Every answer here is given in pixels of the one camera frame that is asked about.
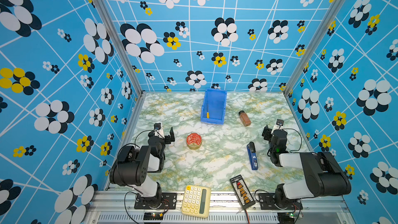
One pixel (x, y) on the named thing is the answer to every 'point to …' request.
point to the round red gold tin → (194, 140)
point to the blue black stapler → (251, 149)
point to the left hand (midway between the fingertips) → (164, 127)
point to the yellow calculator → (196, 201)
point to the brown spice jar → (244, 118)
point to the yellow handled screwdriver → (208, 114)
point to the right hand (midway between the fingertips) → (275, 127)
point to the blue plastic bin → (214, 107)
